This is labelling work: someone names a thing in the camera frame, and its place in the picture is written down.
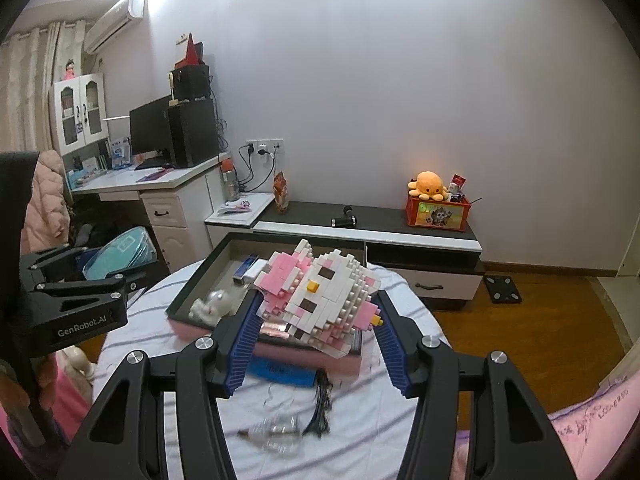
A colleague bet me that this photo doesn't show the black speaker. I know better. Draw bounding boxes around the black speaker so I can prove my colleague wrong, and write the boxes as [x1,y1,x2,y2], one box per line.
[172,64,211,103]

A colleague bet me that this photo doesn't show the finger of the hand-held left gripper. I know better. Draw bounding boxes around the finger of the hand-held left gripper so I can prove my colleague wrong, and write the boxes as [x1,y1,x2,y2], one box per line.
[20,245,96,281]
[35,271,148,311]

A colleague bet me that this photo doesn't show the black floor scale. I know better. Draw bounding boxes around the black floor scale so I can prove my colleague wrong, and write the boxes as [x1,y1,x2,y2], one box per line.
[482,274,523,305]

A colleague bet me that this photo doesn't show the white desk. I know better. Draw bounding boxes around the white desk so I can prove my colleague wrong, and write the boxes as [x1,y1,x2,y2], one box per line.
[70,152,233,273]

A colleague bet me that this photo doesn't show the pink padded jacket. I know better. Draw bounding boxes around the pink padded jacket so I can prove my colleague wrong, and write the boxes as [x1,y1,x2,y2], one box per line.
[22,150,71,251]

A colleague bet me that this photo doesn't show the blue white desk box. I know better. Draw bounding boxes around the blue white desk box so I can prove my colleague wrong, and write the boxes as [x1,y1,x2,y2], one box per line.
[111,137,132,168]

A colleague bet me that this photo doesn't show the red storage crate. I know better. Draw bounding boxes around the red storage crate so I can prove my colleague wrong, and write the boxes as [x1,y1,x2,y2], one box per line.
[405,192,473,232]

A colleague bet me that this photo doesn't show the orange snack bag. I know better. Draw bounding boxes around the orange snack bag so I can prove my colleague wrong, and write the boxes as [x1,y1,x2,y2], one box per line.
[272,171,292,213]

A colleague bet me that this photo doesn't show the blue white small box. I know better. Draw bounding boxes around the blue white small box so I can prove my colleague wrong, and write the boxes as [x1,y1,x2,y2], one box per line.
[234,255,271,286]

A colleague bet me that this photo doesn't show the clear plastic bag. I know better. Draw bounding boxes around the clear plastic bag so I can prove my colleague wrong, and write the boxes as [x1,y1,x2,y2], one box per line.
[239,412,306,453]

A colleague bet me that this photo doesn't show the red triangular flag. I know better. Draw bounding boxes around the red triangular flag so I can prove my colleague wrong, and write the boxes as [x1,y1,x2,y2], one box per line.
[177,32,205,68]

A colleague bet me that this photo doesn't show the wall power outlet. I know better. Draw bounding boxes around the wall power outlet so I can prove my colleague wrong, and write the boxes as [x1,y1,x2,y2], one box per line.
[245,138,286,157]

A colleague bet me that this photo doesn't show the low white side cabinet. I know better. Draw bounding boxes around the low white side cabinet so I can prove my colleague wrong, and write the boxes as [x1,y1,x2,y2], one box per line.
[205,192,275,251]

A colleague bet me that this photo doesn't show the pink quilt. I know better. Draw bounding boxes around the pink quilt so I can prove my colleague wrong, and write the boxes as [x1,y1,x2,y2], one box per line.
[547,377,632,480]

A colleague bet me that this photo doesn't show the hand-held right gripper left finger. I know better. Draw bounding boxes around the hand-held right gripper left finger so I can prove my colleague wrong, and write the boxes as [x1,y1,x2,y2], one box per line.
[72,290,265,480]

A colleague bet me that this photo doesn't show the pink white block cat figure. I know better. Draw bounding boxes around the pink white block cat figure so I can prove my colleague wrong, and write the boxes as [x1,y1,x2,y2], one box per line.
[252,239,383,358]

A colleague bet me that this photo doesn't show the black power cables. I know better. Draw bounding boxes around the black power cables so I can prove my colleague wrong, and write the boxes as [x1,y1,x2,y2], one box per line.
[235,145,276,193]

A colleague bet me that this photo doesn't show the black monitor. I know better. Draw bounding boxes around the black monitor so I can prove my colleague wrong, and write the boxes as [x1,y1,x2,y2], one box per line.
[129,95,173,161]

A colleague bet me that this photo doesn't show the white astronaut figurine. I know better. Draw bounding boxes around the white astronaut figurine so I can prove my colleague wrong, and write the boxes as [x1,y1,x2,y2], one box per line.
[190,287,233,328]

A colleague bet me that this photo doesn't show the dark top TV cabinet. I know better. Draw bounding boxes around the dark top TV cabinet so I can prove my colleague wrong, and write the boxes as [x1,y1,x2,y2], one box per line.
[252,200,486,311]

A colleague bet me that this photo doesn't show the teal face mask pack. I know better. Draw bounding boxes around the teal face mask pack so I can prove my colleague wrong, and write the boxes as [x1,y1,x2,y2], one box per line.
[82,226,158,281]

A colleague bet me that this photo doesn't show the bottle with orange cap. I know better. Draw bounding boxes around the bottle with orange cap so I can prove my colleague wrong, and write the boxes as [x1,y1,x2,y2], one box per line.
[220,157,241,201]

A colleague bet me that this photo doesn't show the orange octopus plush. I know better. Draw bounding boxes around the orange octopus plush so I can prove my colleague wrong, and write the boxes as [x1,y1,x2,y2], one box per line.
[407,171,449,200]

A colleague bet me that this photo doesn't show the blue flat packet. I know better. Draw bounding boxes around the blue flat packet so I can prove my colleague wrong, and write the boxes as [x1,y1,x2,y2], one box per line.
[247,357,321,388]

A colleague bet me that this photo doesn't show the black computer tower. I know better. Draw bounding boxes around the black computer tower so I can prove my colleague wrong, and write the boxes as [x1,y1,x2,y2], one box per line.
[167,100,221,168]

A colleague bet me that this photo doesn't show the white hutch cabinet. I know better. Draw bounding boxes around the white hutch cabinet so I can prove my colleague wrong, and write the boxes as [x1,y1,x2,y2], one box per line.
[48,72,110,157]

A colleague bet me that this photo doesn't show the pink box with dark rim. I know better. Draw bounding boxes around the pink box with dark rim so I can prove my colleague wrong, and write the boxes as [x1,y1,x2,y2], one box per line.
[167,232,371,378]

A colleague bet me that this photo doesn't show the white air conditioner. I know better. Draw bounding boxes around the white air conditioner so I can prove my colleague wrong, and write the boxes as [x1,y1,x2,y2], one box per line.
[82,0,146,53]

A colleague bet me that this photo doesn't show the beige curtain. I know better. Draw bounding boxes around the beige curtain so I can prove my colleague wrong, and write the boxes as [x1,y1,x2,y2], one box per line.
[0,20,93,153]

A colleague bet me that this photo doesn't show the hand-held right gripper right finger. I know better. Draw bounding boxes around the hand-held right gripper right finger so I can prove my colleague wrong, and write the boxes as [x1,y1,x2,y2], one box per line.
[372,290,568,480]

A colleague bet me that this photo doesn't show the white striped quilt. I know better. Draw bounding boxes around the white striped quilt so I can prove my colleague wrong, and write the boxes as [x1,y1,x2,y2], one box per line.
[92,257,453,480]

